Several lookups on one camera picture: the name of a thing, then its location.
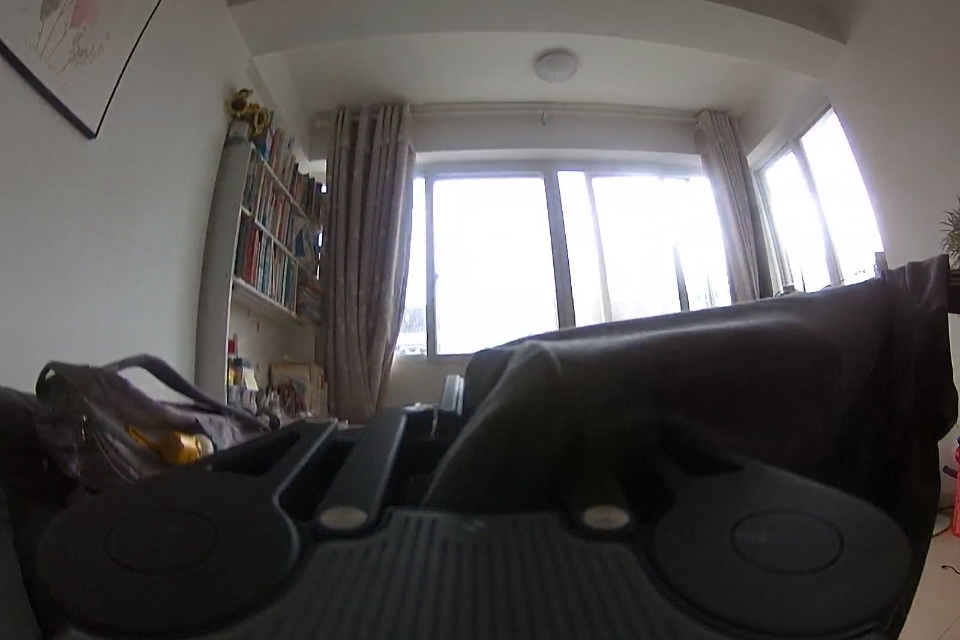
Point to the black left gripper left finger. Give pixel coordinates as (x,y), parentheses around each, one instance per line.
(199,548)

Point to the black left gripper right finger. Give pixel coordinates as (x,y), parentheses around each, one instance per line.
(748,550)

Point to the grey sweatshirt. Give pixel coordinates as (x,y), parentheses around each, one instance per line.
(851,386)

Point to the grey fabric bag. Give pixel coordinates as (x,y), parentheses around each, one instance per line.
(118,423)

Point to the white bookshelf with books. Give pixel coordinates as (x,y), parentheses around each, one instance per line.
(259,294)

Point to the right patterned curtain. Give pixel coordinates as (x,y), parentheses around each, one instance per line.
(724,160)

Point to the patterned curtain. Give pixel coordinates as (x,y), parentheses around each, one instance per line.
(365,267)
(724,160)

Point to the left patterned curtain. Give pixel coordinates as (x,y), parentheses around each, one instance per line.
(365,267)

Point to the sunflower decoration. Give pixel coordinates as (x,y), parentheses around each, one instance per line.
(247,120)

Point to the round ceiling lamp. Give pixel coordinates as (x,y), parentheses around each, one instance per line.
(556,66)

